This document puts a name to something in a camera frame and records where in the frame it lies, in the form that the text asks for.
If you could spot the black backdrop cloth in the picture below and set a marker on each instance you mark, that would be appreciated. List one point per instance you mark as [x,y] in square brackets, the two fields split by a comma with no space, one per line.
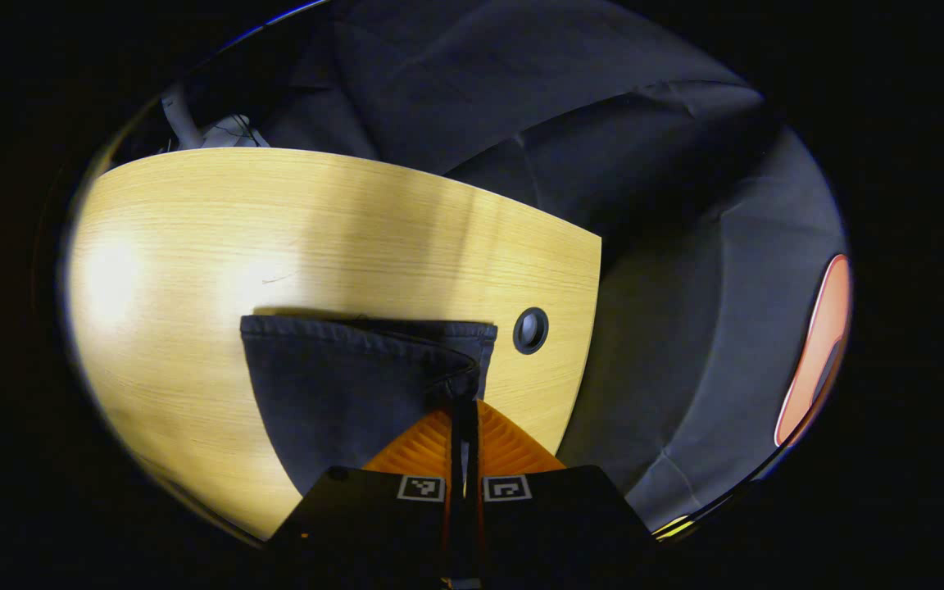
[644,246]

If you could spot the dark jeans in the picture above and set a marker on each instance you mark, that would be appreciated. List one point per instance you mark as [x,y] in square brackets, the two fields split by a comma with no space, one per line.
[333,393]

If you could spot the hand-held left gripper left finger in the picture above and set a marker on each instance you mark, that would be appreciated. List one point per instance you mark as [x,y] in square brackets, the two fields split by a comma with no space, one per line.
[374,524]

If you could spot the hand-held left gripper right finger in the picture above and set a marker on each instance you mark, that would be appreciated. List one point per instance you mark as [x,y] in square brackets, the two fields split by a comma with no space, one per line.
[554,524]

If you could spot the white furniture frame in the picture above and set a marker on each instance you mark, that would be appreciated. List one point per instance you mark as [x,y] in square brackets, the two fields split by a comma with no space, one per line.
[181,119]

